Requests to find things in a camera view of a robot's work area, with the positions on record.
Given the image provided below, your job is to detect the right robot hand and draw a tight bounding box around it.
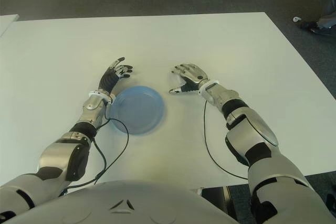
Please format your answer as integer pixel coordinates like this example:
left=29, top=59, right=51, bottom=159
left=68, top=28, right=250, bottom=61
left=168, top=63, right=209, bottom=95

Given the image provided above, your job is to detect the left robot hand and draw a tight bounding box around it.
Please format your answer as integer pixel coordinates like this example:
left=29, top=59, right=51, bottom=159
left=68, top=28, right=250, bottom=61
left=98, top=56, right=133, bottom=95

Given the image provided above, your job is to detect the blue plate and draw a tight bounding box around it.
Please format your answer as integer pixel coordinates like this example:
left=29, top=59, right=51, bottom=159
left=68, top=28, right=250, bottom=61
left=109, top=85, right=166, bottom=136

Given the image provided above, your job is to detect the white side table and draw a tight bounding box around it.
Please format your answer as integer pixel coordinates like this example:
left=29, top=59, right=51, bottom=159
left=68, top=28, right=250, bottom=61
left=0, top=14, right=19, bottom=37

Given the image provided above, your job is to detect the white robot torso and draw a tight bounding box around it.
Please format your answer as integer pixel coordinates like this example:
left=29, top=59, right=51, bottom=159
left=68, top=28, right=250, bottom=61
left=15, top=179, right=238, bottom=224

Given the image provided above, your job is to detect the dark floor item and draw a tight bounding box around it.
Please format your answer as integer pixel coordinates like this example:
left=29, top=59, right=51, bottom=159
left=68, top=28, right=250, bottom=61
left=326, top=192, right=336, bottom=209

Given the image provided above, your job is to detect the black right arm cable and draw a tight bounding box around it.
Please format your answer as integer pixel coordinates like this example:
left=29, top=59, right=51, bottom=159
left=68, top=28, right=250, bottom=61
left=203, top=100, right=249, bottom=180

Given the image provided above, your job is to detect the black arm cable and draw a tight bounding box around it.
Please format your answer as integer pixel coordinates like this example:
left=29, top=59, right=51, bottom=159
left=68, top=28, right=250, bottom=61
left=59, top=103, right=129, bottom=196
left=203, top=100, right=249, bottom=180

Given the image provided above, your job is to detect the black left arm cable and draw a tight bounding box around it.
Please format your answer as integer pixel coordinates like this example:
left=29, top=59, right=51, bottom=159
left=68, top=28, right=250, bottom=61
left=59, top=103, right=129, bottom=196

